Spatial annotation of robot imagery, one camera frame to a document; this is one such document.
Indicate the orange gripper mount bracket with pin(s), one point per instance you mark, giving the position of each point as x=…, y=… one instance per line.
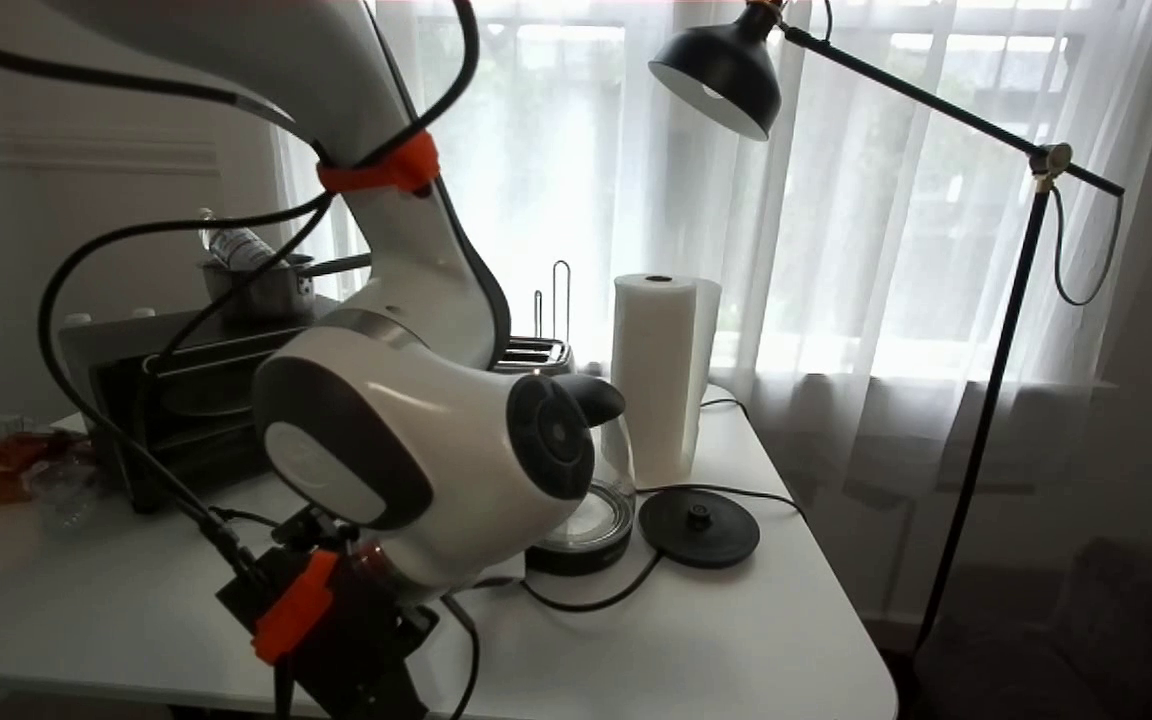
x=298, y=604

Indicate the white paper towel roll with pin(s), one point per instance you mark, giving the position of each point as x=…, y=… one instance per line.
x=663, y=374

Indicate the dark sofa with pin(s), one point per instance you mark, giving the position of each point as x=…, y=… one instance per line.
x=1110, y=640

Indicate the white sheer curtain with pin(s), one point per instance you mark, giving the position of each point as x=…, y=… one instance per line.
x=869, y=266

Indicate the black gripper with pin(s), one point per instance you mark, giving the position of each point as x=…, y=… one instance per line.
x=371, y=652

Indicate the orange chip bag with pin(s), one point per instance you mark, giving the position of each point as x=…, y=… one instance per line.
x=3, y=463

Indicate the water bottle lying in pot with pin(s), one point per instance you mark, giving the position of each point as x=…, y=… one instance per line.
x=243, y=255

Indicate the silver toaster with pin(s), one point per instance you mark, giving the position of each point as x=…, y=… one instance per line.
x=529, y=353

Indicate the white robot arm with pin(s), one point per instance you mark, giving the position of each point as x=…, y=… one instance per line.
x=443, y=442

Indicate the black box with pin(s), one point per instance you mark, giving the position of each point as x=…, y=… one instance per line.
x=188, y=414

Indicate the black floor lamp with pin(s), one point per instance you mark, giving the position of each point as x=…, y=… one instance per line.
x=720, y=64

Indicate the black kettle base disc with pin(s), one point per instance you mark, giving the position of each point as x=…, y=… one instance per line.
x=697, y=526

